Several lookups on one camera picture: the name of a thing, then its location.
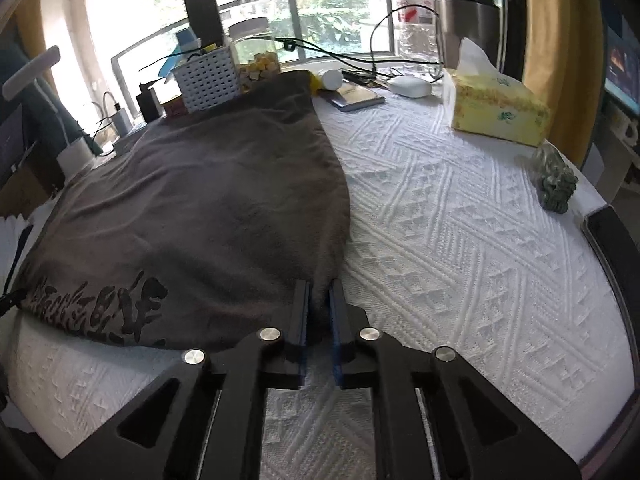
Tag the steel tumbler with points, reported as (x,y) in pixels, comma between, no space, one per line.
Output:
(467,25)

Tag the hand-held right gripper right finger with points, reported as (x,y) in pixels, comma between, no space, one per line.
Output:
(337,340)

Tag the clear jar with yellow pieces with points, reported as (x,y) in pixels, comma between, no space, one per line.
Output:
(255,60)

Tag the white desk lamp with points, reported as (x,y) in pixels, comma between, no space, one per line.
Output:
(75,157)

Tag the yellow packet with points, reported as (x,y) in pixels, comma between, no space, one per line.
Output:
(316,82)

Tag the clear water bottle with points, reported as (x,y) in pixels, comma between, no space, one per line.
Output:
(416,25)

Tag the white perforated basket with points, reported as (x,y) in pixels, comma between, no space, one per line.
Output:
(210,80)

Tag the white oval mouse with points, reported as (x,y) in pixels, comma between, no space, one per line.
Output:
(410,86)

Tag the red round can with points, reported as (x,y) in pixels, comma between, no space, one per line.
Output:
(174,106)

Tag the white mug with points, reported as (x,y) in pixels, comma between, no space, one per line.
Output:
(630,130)

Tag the grey window frame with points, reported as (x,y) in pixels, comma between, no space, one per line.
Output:
(292,7)

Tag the brown cardboard box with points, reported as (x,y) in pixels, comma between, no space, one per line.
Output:
(25,185)

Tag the grey printed t-shirt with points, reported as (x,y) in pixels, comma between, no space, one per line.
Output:
(200,200)

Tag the yellow tissue box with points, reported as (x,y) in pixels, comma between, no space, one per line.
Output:
(500,110)

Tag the white charger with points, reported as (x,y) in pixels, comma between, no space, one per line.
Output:
(121,120)

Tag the dark sliding door frame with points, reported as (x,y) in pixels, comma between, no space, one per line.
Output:
(200,0)

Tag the yellow curtain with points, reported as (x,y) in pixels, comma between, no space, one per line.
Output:
(560,35)

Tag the white tube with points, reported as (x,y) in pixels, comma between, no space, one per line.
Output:
(331,80)

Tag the black charger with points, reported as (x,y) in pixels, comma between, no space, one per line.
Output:
(148,102)

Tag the computer monitor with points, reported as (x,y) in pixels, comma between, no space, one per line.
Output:
(625,70)

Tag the small grey notebook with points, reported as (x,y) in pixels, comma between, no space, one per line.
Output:
(356,96)

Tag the green figurine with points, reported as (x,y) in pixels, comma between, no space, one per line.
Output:
(555,180)

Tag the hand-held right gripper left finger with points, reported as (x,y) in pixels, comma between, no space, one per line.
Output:
(300,340)

